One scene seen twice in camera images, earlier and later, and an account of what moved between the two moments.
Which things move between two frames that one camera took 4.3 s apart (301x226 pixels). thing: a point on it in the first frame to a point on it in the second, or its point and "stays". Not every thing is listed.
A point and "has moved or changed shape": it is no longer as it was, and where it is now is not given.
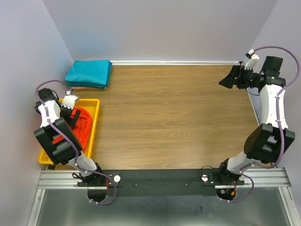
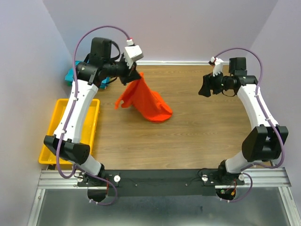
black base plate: [163, 182] stays
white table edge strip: [174, 62] stays
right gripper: [237, 71] to [209, 84]
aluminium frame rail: [257, 178] stays
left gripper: [71, 121] to [131, 74]
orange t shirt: [83, 128] has moved or changed shape
